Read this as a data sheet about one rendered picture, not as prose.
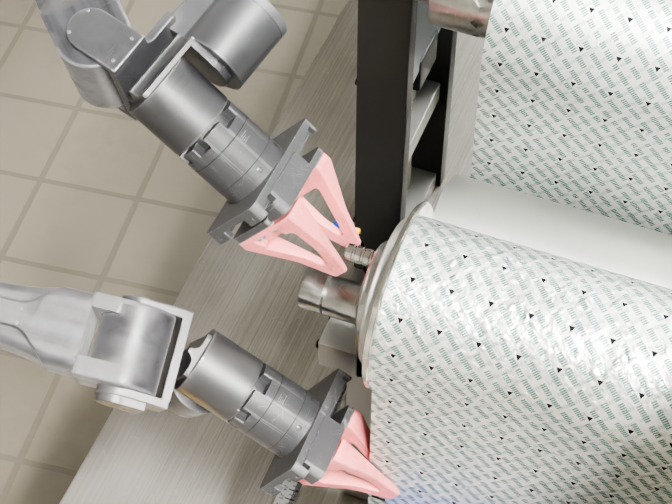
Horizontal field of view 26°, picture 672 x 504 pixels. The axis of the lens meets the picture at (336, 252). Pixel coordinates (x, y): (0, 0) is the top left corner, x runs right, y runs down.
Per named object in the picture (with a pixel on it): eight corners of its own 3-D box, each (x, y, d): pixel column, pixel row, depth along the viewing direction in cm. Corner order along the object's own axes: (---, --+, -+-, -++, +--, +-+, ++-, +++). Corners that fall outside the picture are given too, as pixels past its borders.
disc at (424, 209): (425, 275, 120) (431, 161, 108) (430, 277, 120) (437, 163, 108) (361, 422, 112) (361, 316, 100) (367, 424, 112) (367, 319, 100)
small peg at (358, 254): (348, 251, 113) (349, 238, 112) (382, 262, 112) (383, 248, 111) (342, 263, 112) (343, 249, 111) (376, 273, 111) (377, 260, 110)
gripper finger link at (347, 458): (366, 528, 122) (274, 469, 120) (395, 459, 126) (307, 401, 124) (407, 507, 116) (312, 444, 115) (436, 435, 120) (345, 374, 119)
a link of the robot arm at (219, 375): (173, 378, 113) (210, 317, 115) (153, 385, 119) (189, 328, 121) (246, 426, 114) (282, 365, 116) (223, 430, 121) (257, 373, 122)
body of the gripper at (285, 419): (276, 502, 119) (201, 453, 117) (322, 403, 125) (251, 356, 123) (312, 480, 113) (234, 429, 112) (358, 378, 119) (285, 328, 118)
